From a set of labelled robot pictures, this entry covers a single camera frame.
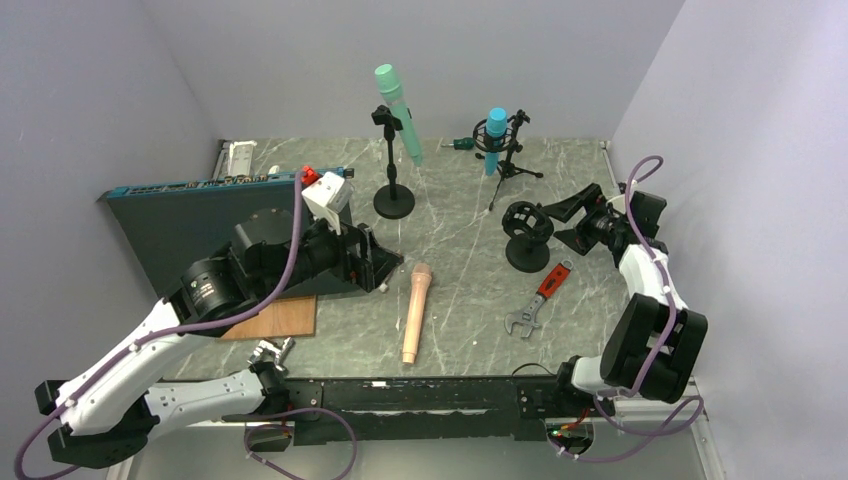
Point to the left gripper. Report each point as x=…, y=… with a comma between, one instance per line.
x=382, y=260

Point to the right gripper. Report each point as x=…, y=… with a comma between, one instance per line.
x=566, y=210

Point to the black shock mount stand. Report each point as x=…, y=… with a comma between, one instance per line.
x=529, y=229

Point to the pink microphone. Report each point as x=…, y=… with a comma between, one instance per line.
x=421, y=279

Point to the black tripod mic stand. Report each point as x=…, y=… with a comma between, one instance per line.
x=506, y=168

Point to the blue microphone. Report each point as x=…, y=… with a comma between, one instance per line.
x=495, y=129

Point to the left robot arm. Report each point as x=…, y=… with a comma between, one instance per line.
x=114, y=409

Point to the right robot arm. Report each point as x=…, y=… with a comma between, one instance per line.
x=655, y=344

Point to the black round base stand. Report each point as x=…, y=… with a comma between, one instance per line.
x=392, y=201

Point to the green microphone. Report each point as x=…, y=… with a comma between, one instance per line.
x=390, y=88

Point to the wooden board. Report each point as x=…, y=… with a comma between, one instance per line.
x=293, y=317

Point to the chrome metal fitting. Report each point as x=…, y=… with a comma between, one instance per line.
x=270, y=352

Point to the dark blue flat box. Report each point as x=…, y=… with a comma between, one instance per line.
x=217, y=248

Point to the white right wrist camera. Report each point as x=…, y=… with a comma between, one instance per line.
x=620, y=203

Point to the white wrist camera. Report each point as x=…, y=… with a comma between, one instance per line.
x=327, y=197
x=620, y=203

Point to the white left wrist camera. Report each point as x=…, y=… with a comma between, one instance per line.
x=327, y=197

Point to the red handled adjustable wrench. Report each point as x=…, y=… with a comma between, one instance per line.
x=526, y=318

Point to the green handled screwdriver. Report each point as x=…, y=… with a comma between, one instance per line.
x=466, y=143

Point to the silver metal bracket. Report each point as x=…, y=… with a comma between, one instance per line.
x=234, y=159

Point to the black mounting rail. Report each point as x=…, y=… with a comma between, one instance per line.
x=520, y=407

